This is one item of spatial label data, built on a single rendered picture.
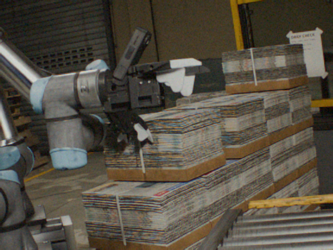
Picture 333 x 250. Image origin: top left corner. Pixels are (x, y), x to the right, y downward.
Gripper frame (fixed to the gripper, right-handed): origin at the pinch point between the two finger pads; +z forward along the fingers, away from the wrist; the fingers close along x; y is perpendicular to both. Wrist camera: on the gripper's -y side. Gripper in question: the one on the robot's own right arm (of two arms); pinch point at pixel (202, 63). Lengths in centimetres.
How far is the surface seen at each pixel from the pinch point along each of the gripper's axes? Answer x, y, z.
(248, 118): -134, 7, 0
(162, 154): -92, 18, -30
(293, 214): -48, 38, 15
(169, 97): -795, -62, -162
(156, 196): -75, 31, -30
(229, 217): -51, 37, -3
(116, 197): -81, 31, -45
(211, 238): -33, 40, -6
